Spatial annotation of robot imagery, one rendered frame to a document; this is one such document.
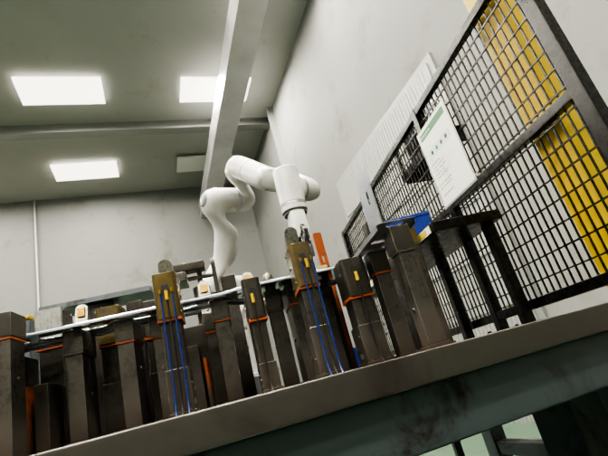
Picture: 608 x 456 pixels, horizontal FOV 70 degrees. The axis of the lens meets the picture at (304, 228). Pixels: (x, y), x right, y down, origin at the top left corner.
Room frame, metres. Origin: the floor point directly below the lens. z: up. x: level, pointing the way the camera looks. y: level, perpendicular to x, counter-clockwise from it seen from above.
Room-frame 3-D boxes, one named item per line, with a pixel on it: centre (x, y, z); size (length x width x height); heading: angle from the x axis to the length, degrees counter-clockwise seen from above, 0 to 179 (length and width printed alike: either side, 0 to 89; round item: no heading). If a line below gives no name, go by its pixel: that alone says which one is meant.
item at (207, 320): (1.38, 0.37, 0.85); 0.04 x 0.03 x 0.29; 103
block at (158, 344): (1.25, 0.48, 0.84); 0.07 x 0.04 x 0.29; 13
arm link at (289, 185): (1.29, 0.01, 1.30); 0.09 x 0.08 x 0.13; 130
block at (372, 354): (1.15, -0.09, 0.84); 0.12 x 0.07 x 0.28; 13
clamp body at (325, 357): (1.11, 0.03, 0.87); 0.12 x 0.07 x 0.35; 13
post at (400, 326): (1.18, -0.17, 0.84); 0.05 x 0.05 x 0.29; 13
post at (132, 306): (1.42, 0.62, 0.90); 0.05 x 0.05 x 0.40; 13
